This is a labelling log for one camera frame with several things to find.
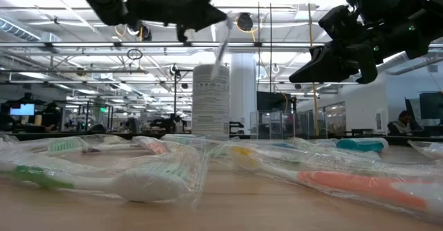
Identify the clear acrylic organizer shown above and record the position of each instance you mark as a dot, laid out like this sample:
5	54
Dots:
254	127

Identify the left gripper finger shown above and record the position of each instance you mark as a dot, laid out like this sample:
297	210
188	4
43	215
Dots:
204	16

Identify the person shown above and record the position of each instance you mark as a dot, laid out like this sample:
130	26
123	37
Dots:
401	125

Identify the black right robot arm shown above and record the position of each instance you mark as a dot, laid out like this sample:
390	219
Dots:
429	9

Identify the black wall display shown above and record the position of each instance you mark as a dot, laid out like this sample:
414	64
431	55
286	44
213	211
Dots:
273	101

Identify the silver ceiling duct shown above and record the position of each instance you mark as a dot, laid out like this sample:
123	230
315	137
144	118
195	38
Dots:
17	30
425	65

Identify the lit computer monitor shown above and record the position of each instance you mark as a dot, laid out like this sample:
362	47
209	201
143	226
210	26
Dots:
22	109

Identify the dark computer monitor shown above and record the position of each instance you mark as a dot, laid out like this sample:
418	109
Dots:
431	104

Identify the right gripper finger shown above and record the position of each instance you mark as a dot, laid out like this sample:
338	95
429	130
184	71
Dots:
332	49
328	66

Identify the black metal table frame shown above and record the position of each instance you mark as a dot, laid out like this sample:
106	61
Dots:
398	140

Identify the white building column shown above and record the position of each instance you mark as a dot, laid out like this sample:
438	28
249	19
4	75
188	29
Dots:
242	85

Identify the white wipes canister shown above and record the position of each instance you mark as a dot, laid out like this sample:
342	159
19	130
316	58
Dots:
211	103

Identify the black pole-mounted camera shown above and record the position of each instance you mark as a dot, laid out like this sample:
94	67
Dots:
174	69

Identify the teal toothpaste tube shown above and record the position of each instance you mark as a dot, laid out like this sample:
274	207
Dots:
284	145
361	144

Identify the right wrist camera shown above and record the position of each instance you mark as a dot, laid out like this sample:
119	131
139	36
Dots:
341	21

